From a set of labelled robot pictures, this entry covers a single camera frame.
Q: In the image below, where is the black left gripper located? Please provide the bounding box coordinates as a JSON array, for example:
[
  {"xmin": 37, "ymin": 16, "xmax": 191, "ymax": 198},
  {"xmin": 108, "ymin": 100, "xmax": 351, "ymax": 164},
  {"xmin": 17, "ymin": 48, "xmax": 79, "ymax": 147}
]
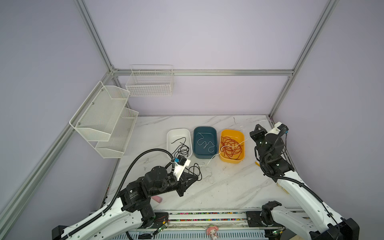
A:
[{"xmin": 149, "ymin": 172, "xmax": 198, "ymax": 197}]

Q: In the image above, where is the black cable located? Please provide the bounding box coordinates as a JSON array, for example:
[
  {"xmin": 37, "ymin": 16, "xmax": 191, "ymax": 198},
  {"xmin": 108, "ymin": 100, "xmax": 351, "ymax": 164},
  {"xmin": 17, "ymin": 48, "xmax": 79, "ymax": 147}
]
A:
[
  {"xmin": 170, "ymin": 137, "xmax": 190, "ymax": 159},
  {"xmin": 184, "ymin": 162, "xmax": 203, "ymax": 182}
]

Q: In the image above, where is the red cable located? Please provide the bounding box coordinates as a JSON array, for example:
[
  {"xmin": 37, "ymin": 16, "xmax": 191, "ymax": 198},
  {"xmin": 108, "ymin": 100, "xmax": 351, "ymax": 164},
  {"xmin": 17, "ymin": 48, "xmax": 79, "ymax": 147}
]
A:
[{"xmin": 220, "ymin": 136, "xmax": 243, "ymax": 160}]

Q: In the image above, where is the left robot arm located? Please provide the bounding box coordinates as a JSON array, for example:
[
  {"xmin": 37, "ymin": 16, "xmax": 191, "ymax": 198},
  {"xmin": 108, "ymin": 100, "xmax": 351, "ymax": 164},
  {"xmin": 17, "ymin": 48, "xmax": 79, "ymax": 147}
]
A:
[{"xmin": 52, "ymin": 148, "xmax": 199, "ymax": 240}]

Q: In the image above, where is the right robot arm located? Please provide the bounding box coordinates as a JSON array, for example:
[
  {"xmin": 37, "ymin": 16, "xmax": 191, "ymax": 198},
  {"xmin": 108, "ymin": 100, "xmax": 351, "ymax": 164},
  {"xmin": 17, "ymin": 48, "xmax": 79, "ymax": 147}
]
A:
[{"xmin": 250, "ymin": 122, "xmax": 360, "ymax": 240}]

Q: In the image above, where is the yellow plastic bin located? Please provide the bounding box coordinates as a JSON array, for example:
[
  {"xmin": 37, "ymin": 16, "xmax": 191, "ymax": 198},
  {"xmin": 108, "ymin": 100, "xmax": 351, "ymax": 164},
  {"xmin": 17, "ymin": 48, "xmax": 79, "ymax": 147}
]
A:
[{"xmin": 219, "ymin": 129, "xmax": 246, "ymax": 164}]

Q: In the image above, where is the purple pink spatula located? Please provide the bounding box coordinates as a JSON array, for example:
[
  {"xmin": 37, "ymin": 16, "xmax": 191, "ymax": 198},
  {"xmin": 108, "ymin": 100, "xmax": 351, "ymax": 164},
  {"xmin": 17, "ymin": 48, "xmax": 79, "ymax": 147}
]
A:
[{"xmin": 151, "ymin": 196, "xmax": 163, "ymax": 203}]

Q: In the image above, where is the white plastic bin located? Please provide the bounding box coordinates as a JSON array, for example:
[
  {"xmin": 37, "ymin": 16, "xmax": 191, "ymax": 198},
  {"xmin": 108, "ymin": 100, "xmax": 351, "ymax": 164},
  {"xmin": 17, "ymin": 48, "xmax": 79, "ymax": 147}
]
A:
[{"xmin": 167, "ymin": 129, "xmax": 193, "ymax": 159}]

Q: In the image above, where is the dark teal plastic bin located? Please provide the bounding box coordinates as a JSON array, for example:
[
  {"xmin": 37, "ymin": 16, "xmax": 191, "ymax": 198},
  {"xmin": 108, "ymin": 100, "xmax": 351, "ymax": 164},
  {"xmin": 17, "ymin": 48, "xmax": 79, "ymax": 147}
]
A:
[{"xmin": 193, "ymin": 126, "xmax": 219, "ymax": 159}]

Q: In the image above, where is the pink doll figure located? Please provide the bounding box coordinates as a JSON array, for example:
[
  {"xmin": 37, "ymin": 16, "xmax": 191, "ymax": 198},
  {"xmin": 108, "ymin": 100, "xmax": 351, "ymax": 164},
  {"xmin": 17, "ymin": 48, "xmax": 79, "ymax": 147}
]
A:
[{"xmin": 206, "ymin": 226, "xmax": 219, "ymax": 240}]

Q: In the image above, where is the white mesh lower shelf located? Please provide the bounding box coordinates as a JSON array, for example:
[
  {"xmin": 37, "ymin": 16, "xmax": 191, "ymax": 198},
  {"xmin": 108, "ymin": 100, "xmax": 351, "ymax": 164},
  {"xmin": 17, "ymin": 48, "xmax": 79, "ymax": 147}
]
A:
[{"xmin": 96, "ymin": 108, "xmax": 139, "ymax": 159}]

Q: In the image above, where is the white mesh shelf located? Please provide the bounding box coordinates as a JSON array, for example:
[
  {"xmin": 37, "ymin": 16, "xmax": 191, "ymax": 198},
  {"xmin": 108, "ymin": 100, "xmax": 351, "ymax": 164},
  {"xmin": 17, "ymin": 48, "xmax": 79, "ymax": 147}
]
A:
[
  {"xmin": 69, "ymin": 82, "xmax": 130, "ymax": 142},
  {"xmin": 96, "ymin": 108, "xmax": 139, "ymax": 159}
]

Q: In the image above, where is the white mesh upper shelf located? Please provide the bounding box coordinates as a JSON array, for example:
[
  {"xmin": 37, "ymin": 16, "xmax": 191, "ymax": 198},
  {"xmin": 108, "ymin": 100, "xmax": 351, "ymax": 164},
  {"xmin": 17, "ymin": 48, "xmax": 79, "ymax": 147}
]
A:
[{"xmin": 69, "ymin": 82, "xmax": 130, "ymax": 142}]

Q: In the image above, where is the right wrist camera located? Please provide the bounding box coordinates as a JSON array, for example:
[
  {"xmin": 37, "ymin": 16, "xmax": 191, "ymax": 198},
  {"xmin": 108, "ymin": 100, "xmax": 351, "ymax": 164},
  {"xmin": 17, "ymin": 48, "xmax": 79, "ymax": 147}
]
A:
[{"xmin": 268, "ymin": 122, "xmax": 289, "ymax": 136}]

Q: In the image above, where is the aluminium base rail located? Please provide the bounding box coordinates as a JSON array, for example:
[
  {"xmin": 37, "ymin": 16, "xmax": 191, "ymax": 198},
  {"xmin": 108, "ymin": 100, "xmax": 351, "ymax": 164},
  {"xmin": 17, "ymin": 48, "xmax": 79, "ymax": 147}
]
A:
[{"xmin": 89, "ymin": 209, "xmax": 334, "ymax": 240}]

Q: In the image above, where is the white wire wall basket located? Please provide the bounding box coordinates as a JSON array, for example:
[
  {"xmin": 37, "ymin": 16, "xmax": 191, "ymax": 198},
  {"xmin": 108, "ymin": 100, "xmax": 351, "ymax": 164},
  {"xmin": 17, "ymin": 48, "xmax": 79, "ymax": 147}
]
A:
[{"xmin": 126, "ymin": 65, "xmax": 174, "ymax": 97}]

